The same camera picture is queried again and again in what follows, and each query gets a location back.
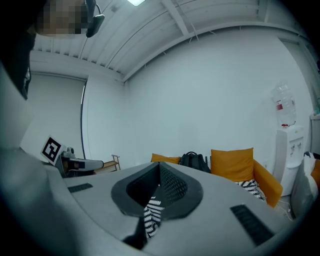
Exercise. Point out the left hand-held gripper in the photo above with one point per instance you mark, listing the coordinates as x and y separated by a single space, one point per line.
52 150

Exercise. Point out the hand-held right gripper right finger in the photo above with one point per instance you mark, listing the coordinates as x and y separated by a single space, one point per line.
212 220

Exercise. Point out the clear water bottle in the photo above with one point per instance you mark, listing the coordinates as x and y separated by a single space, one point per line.
285 107

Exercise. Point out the grey beanbag chair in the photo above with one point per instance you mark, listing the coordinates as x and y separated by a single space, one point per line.
302 190

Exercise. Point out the orange sofa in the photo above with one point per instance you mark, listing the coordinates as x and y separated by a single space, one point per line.
267 185

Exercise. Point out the orange beanbag cushion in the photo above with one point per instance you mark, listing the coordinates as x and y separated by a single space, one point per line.
317 175

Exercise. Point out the black head-worn camera mount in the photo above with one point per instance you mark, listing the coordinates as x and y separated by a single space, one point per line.
95 23

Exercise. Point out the white cabinet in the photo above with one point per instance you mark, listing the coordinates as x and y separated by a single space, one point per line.
315 135

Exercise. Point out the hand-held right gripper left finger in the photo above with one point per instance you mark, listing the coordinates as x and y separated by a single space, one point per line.
105 212

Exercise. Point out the person's black shirt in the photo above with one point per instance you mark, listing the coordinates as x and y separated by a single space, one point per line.
15 62

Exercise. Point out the wooden shelf rack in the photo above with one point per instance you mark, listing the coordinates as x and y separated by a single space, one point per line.
110 165

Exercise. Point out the white roller blind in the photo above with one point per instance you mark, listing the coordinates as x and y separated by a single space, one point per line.
57 112

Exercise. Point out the black garment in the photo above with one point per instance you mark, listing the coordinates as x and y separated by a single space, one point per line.
195 162

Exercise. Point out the large orange pillow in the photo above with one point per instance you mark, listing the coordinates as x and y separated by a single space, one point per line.
232 165
165 159

